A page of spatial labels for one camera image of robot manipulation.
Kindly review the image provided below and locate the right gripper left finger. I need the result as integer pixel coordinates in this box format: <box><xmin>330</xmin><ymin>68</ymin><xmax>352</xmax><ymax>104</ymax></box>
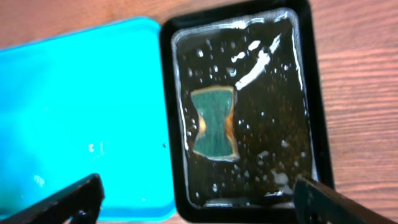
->
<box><xmin>1</xmin><ymin>174</ymin><xmax>104</xmax><ymax>224</ymax></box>

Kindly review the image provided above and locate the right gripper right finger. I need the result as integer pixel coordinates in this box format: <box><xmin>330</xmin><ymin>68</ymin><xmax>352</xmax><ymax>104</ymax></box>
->
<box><xmin>293</xmin><ymin>178</ymin><xmax>397</xmax><ymax>224</ymax></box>

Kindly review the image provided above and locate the green yellow sponge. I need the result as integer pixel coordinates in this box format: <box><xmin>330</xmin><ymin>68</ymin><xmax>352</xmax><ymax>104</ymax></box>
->
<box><xmin>191</xmin><ymin>86</ymin><xmax>239</xmax><ymax>161</ymax></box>

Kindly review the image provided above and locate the teal plastic tray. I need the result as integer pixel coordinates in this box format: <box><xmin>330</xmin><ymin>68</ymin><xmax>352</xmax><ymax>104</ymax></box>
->
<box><xmin>1</xmin><ymin>17</ymin><xmax>176</xmax><ymax>222</ymax></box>

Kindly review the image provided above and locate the black water tray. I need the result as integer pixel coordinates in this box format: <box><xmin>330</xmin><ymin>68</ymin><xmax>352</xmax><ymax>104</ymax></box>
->
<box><xmin>160</xmin><ymin>1</ymin><xmax>334</xmax><ymax>223</ymax></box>

